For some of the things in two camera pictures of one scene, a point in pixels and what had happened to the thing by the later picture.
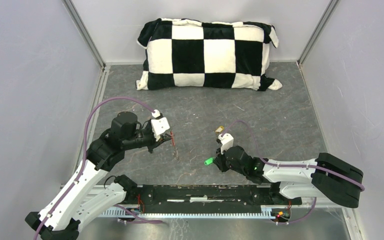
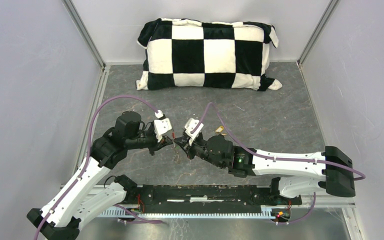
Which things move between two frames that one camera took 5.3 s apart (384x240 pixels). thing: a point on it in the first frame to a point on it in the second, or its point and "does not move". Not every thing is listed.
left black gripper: x=164 y=137 does not move
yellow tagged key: x=218 y=130 does not move
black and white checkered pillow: x=186 y=53 does not move
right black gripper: x=219 y=160 to x=183 y=141
